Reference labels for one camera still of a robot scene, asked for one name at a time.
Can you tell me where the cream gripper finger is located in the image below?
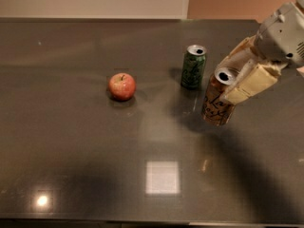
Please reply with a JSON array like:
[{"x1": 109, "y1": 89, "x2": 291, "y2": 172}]
[
  {"x1": 217, "y1": 36, "x2": 257, "y2": 70},
  {"x1": 219, "y1": 60, "x2": 287, "y2": 105}
]

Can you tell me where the red apple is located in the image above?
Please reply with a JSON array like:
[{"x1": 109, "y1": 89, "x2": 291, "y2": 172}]
[{"x1": 108, "y1": 73, "x2": 136, "y2": 101}]

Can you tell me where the orange soda can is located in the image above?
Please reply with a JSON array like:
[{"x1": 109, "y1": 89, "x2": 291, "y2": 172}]
[{"x1": 201, "y1": 74, "x2": 236, "y2": 126}]

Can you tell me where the green soda can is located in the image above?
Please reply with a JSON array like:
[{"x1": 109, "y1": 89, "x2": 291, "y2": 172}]
[{"x1": 180, "y1": 45, "x2": 206, "y2": 89}]

